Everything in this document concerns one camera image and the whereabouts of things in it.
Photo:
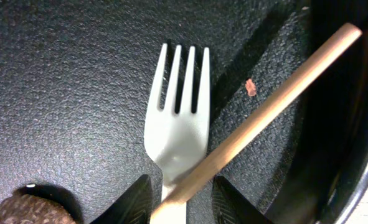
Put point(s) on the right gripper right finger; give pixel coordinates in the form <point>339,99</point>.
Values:
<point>229,206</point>

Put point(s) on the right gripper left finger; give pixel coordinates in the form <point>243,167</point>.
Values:
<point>134,206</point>

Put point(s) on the white plastic fork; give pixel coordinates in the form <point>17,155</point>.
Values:
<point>177,142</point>

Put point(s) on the wooden chopstick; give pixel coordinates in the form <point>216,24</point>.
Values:
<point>310,70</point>

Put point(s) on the brown walnut shell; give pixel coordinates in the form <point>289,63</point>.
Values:
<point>19,209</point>

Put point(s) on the round black serving tray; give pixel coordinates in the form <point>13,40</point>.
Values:
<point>75,78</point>

